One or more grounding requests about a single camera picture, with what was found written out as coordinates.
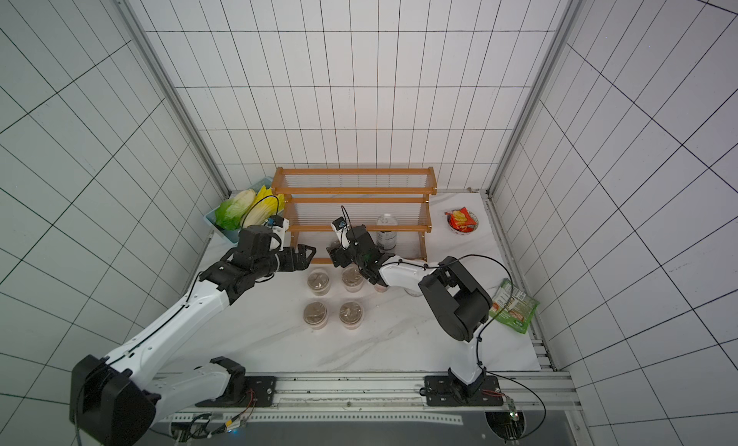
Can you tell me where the light blue plastic basket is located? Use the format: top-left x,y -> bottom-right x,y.
204,177 -> 275,244

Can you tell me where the red snack packet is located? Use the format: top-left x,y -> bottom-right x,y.
445,208 -> 478,234

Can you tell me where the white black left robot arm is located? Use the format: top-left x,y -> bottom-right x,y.
69,221 -> 316,445

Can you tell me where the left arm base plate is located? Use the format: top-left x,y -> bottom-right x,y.
196,376 -> 278,409

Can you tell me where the green snack bag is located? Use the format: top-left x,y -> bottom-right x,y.
489,279 -> 539,335

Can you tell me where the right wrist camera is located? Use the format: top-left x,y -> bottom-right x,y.
331,216 -> 350,249

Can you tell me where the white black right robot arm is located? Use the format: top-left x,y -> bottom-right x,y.
327,217 -> 493,391

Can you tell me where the yellow napa cabbage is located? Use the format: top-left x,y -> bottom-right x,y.
241,186 -> 286,229

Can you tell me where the yellow label seed jar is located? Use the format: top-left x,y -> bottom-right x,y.
307,268 -> 332,296

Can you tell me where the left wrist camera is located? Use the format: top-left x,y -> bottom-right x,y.
266,215 -> 289,251

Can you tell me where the green napa cabbage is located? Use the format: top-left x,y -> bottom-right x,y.
214,190 -> 257,231

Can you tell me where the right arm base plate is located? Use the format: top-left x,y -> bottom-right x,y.
419,374 -> 505,408

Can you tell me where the wooden three-tier shelf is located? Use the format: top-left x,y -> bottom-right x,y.
273,167 -> 437,263

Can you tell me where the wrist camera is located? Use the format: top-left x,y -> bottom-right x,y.
331,216 -> 350,249
266,215 -> 289,251

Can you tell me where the red label seed jar top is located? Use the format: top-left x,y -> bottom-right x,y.
341,265 -> 365,293

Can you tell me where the aluminium mounting rail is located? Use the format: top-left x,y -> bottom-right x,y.
117,370 -> 580,413

